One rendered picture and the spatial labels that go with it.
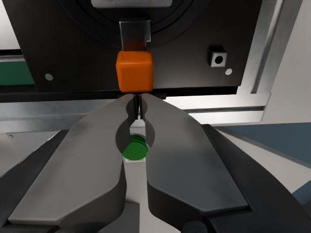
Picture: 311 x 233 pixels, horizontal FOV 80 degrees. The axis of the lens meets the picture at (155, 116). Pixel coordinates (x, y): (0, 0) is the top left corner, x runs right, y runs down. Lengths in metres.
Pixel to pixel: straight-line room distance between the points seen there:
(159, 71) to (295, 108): 0.33
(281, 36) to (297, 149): 1.89
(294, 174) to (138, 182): 0.41
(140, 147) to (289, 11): 0.23
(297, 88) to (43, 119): 0.44
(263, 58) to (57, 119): 0.27
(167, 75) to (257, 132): 1.57
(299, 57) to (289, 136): 1.56
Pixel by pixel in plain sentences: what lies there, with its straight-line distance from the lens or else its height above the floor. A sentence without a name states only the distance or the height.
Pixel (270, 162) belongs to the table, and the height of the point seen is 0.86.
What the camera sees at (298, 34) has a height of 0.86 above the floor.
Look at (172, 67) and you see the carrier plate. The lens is 0.22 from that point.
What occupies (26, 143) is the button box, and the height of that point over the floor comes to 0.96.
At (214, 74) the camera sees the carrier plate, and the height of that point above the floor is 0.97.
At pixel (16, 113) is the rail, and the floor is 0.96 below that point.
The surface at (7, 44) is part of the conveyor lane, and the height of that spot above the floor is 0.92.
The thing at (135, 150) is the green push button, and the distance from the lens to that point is 0.27.
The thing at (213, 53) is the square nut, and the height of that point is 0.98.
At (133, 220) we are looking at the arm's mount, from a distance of 0.55.
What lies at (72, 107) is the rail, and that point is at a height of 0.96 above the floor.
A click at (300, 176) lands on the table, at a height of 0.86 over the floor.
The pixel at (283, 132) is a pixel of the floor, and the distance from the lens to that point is 1.89.
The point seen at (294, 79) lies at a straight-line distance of 0.44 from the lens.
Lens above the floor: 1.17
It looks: 57 degrees down
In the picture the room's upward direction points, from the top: 174 degrees clockwise
